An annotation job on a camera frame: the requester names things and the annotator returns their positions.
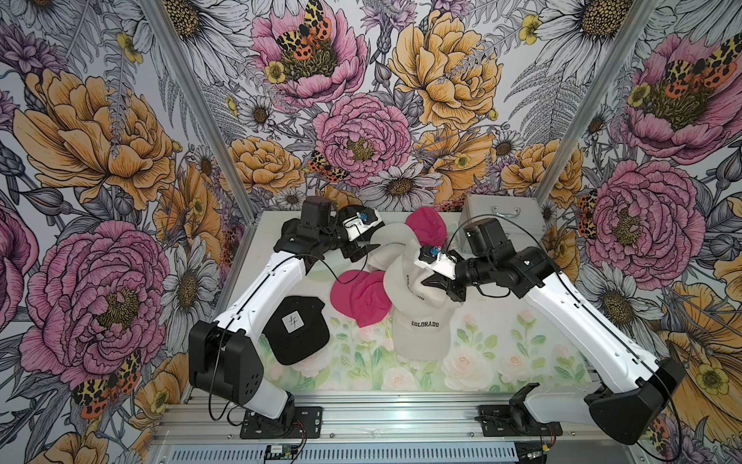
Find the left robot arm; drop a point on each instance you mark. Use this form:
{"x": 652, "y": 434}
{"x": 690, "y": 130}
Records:
{"x": 223, "y": 358}

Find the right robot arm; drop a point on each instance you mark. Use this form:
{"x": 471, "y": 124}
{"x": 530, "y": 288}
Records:
{"x": 634, "y": 386}

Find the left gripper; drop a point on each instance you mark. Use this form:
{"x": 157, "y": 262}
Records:
{"x": 354, "y": 251}

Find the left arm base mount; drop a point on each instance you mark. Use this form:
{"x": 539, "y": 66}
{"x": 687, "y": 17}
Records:
{"x": 298, "y": 423}

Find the black cap back centre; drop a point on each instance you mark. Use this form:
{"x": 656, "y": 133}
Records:
{"x": 345, "y": 213}

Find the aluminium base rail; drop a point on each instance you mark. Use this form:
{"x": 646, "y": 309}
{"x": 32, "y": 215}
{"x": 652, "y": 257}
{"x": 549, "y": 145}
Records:
{"x": 380, "y": 427}

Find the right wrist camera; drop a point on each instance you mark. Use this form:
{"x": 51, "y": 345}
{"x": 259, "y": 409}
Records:
{"x": 438, "y": 261}

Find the pink cap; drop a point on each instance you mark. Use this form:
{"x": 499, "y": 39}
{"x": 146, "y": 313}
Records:
{"x": 428, "y": 227}
{"x": 361, "y": 296}

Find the pink cap front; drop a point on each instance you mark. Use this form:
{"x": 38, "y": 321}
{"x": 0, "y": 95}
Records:
{"x": 361, "y": 296}

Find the silver first aid case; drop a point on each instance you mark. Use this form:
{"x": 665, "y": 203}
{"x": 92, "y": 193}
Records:
{"x": 519, "y": 216}

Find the black cap with white logo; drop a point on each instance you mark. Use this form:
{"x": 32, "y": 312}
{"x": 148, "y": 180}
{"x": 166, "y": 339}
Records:
{"x": 297, "y": 329}

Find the plain white cap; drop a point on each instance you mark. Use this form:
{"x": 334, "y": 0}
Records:
{"x": 392, "y": 240}

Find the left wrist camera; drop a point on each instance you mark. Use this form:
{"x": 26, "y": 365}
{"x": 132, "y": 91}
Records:
{"x": 362, "y": 221}

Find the floral table mat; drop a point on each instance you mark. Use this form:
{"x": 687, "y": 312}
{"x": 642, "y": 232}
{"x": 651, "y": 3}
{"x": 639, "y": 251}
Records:
{"x": 492, "y": 343}

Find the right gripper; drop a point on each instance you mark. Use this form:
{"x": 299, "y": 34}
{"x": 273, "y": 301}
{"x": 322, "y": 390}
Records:
{"x": 450, "y": 286}

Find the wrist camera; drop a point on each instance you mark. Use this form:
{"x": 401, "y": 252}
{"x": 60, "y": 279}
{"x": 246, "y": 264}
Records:
{"x": 362, "y": 221}
{"x": 438, "y": 261}

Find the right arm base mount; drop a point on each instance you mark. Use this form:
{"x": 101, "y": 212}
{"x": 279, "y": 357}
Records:
{"x": 513, "y": 419}

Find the white Colorado cap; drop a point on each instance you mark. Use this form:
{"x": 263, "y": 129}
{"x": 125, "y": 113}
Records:
{"x": 420, "y": 333}
{"x": 403, "y": 284}

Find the pink cap back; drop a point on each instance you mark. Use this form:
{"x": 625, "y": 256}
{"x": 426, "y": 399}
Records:
{"x": 428, "y": 227}

